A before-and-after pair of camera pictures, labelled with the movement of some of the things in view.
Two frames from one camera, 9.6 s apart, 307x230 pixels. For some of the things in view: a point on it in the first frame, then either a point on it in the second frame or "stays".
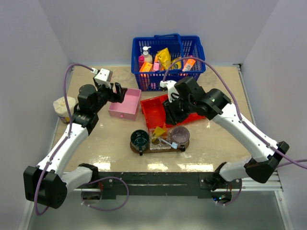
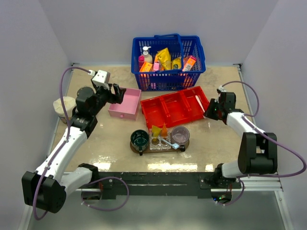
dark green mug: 139,138 stays
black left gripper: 120,91 stays
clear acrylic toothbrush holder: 155,143 stays
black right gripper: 172,117 to 209,114
